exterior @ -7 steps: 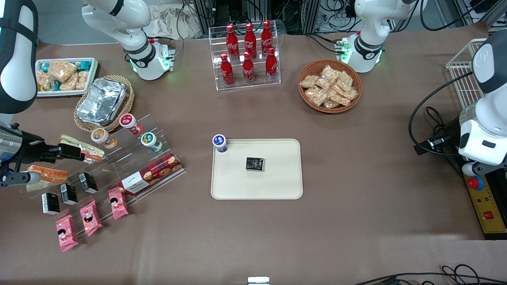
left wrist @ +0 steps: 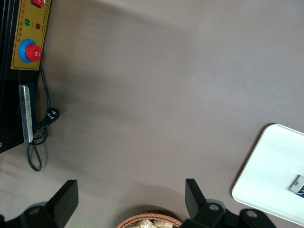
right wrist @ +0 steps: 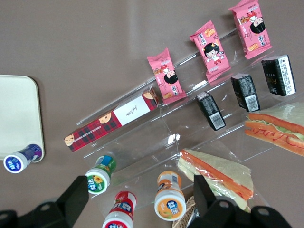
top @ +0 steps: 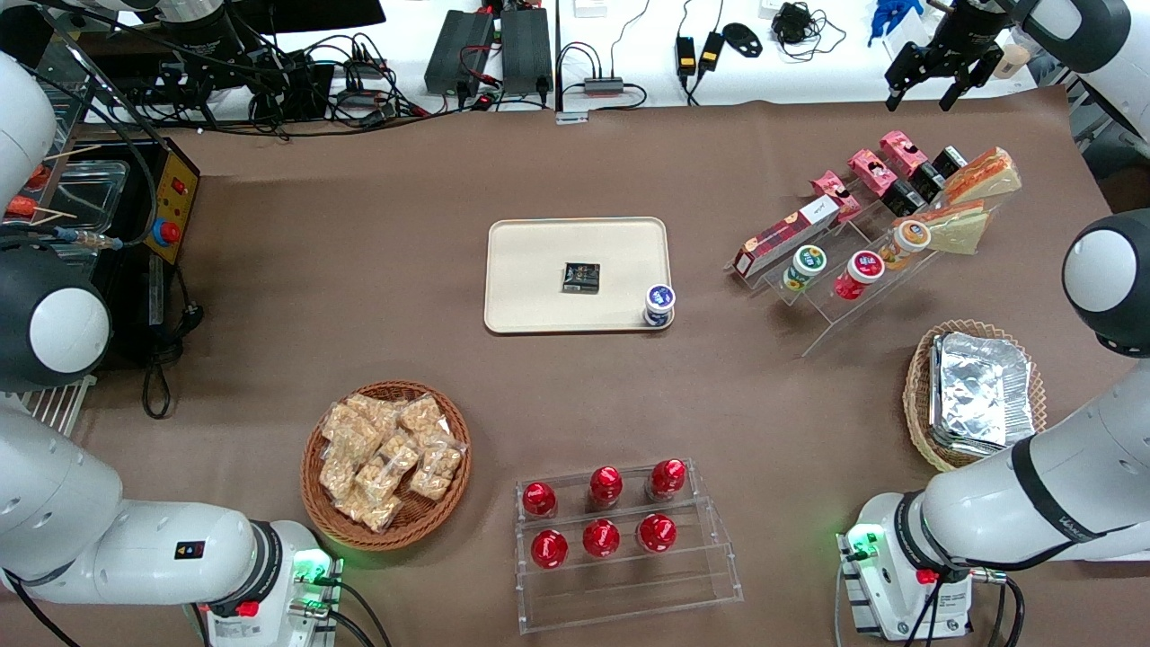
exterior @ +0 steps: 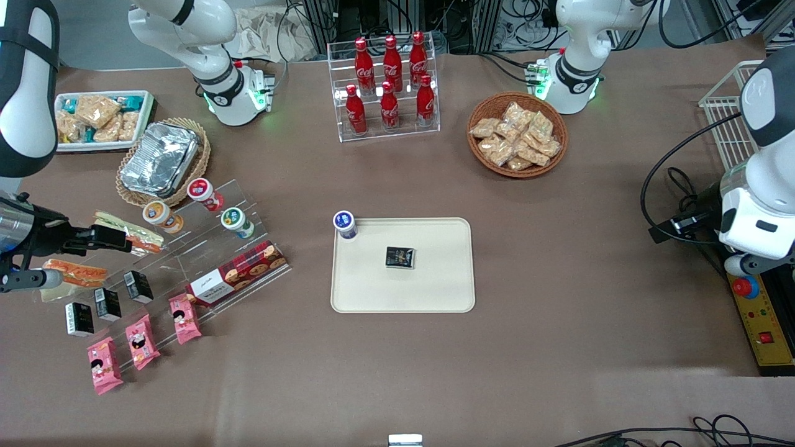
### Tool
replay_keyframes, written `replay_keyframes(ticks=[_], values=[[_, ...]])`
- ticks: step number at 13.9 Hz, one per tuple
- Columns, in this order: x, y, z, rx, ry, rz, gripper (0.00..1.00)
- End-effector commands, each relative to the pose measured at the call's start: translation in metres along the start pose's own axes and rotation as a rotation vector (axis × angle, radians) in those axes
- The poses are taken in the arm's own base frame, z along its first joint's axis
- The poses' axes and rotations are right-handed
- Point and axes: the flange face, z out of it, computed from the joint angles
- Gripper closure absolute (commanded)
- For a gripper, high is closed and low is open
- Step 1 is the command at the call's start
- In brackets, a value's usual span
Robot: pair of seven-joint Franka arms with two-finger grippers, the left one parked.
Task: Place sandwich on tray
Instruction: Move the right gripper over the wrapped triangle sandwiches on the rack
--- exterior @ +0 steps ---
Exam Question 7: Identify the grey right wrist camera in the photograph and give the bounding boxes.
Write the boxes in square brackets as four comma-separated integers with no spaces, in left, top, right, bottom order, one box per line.
[0,268,65,294]

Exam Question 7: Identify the wrapped rice cracker packet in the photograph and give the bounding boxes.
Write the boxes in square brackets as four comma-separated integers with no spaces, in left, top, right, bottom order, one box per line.
[56,111,85,143]
[93,118,122,143]
[118,111,141,142]
[75,94,122,129]

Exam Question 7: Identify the red-lid yogurt cup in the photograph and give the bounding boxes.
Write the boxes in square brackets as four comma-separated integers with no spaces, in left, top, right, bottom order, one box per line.
[187,178,225,212]

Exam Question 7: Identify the white wire rack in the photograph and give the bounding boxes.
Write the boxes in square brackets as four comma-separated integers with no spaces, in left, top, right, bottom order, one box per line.
[698,60,765,182]

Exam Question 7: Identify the red tartan cookie box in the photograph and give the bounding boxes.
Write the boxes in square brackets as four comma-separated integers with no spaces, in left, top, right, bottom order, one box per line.
[186,240,288,307]

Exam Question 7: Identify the orange-lid yogurt cup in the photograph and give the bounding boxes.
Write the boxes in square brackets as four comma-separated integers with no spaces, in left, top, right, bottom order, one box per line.
[142,200,184,235]

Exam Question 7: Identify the black tissue pack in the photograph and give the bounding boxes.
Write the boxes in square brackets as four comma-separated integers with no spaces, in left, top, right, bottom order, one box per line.
[65,302,95,338]
[385,246,416,270]
[123,270,155,305]
[94,287,122,322]

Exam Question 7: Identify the pink snack packet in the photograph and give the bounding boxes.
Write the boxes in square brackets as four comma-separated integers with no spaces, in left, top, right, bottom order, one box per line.
[86,336,124,396]
[168,292,204,346]
[125,314,161,372]

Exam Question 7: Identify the round wicker basket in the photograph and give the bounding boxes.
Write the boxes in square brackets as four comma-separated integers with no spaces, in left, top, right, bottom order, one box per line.
[466,91,569,179]

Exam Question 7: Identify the crumpled clear plastic sheet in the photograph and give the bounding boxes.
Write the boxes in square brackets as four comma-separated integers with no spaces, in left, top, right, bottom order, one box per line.
[231,7,319,64]

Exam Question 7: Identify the yellow and black control box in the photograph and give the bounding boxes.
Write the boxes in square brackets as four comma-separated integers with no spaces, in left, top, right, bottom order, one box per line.
[725,272,795,377]

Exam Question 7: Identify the red cola bottle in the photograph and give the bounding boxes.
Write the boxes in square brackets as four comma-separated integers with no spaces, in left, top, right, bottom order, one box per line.
[379,81,400,130]
[383,35,404,93]
[416,74,436,127]
[354,37,376,95]
[409,31,429,88]
[345,84,368,135]

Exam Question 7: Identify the clear acrylic tiered stand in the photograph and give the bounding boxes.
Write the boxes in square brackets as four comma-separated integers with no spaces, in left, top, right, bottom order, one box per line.
[34,179,293,376]

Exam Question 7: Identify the aluminium profile frame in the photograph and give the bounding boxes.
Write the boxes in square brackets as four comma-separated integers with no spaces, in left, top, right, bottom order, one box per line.
[303,0,560,55]

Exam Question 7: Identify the beige plastic serving tray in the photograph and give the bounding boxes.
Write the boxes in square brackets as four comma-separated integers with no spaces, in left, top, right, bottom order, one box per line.
[330,217,476,314]

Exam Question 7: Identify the green-lid yogurt cup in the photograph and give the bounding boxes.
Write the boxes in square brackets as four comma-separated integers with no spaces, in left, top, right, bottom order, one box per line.
[220,207,256,240]

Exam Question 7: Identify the blue-lid yogurt cup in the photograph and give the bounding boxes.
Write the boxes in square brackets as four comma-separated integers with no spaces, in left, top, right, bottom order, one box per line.
[334,210,359,242]

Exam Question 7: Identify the black floor cable bundle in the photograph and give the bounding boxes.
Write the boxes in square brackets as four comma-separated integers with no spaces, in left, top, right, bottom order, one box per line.
[552,414,795,447]

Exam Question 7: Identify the foil tray in basket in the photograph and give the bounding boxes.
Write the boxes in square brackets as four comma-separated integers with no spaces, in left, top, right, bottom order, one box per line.
[116,117,211,208]

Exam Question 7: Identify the aluminium foil container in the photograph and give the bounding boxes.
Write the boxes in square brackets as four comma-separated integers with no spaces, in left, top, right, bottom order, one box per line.
[120,122,200,197]

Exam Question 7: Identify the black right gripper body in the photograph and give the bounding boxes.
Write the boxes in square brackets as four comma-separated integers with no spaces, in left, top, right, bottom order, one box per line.
[24,208,84,258]

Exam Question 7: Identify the clear acrylic bottle rack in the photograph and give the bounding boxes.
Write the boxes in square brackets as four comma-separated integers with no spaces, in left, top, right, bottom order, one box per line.
[327,36,441,144]

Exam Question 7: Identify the plastic-wrapped triangle sandwich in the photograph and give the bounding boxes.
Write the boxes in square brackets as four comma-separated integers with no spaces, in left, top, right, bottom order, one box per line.
[93,211,166,255]
[40,258,110,304]

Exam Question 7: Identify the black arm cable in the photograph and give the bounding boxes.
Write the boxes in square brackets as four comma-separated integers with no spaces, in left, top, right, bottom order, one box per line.
[640,111,746,246]

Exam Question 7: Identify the white rectangular snack bin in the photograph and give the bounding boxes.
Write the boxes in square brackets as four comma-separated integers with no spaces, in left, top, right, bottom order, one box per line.
[54,91,155,153]

